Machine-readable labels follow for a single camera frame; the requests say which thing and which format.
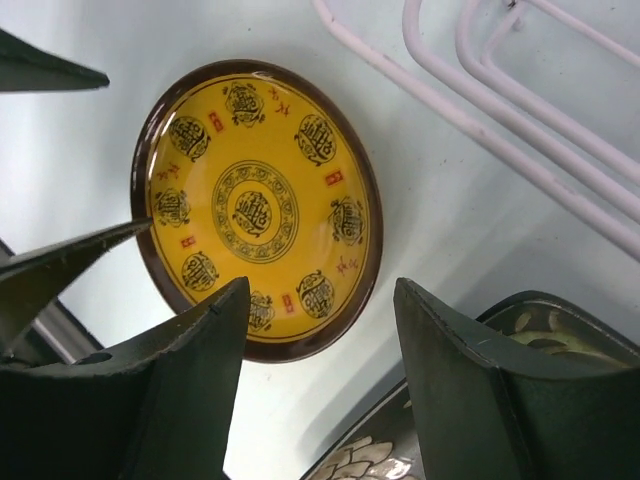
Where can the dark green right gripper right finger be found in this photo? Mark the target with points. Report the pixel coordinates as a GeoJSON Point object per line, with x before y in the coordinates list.
{"type": "Point", "coordinates": [520, 400]}

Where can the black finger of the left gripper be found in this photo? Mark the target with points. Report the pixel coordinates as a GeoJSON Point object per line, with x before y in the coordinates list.
{"type": "Point", "coordinates": [25, 68]}
{"type": "Point", "coordinates": [32, 280]}

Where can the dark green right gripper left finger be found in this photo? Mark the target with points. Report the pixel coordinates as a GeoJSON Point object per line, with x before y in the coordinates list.
{"type": "Point", "coordinates": [157, 406]}

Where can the black square floral plate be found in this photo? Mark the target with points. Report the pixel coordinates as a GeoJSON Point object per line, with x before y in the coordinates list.
{"type": "Point", "coordinates": [550, 330]}

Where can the yellow round patterned plate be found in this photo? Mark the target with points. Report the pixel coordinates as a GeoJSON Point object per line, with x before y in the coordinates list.
{"type": "Point", "coordinates": [248, 170]}

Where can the white wire dish rack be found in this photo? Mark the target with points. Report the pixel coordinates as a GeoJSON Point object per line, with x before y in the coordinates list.
{"type": "Point", "coordinates": [550, 132]}

